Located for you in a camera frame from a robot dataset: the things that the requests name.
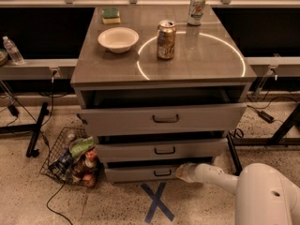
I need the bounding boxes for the grey bottom drawer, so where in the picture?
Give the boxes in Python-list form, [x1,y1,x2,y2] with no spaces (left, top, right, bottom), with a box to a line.
[103,157,217,184]

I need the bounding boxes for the grey drawer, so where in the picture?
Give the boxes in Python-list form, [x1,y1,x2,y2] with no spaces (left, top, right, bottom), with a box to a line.
[80,103,246,136]
[103,157,217,184]
[97,139,227,163]

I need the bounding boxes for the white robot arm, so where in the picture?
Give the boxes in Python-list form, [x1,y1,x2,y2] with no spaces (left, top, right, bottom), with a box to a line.
[176,163,300,225]

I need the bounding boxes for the grey middle drawer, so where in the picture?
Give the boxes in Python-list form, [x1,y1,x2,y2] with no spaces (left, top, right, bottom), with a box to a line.
[97,139,227,163]

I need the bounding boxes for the grey drawer cabinet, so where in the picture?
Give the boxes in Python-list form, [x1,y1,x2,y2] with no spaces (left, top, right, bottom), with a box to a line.
[70,4,258,180]

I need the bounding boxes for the grey top drawer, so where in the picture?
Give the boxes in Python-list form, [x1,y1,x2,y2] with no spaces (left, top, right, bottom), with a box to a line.
[80,103,246,136]

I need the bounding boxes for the blue tape cross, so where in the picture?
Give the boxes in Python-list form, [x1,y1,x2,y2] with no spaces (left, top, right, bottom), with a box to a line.
[141,182,174,224]

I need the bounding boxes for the black right table leg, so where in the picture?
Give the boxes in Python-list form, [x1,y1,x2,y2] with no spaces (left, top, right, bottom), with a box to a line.
[227,133,243,175]

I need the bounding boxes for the black table leg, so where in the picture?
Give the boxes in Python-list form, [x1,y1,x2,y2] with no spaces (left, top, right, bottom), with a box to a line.
[26,102,49,158]
[227,133,243,175]

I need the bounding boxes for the black power adapter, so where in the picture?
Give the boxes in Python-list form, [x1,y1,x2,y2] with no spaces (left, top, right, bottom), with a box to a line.
[259,111,274,124]

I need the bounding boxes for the red snack bottle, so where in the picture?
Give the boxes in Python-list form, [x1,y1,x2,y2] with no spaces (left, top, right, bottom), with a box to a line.
[72,149,98,188]

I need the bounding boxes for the green chip bag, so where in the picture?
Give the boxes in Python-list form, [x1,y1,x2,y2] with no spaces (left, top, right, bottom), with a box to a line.
[69,137,95,158]

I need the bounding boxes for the dark blue snack bag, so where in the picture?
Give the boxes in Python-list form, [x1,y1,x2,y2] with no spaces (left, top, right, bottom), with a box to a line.
[48,151,73,179]

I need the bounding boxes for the gold soda can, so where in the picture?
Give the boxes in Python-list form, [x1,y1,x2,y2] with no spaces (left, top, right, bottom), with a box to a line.
[157,20,176,59]

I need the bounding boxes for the white bowl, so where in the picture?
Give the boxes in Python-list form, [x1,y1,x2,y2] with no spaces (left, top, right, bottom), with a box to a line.
[97,27,139,53]

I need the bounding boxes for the black left table leg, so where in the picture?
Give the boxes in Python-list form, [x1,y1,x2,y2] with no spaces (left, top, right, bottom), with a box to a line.
[26,102,49,158]

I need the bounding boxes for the white green soda can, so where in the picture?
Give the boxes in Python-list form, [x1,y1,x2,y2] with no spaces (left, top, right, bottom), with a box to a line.
[187,0,206,25]

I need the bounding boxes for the green yellow sponge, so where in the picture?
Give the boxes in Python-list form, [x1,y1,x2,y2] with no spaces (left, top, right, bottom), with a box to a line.
[102,7,121,24]

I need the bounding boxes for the clear plastic water bottle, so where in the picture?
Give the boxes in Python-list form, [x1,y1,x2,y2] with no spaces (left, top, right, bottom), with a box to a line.
[3,37,24,65]

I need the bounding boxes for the black floor cable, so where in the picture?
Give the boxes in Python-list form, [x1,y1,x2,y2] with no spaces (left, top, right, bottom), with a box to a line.
[46,181,73,225]

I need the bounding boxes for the black wire basket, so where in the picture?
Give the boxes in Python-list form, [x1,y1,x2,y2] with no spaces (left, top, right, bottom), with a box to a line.
[40,127,100,187]

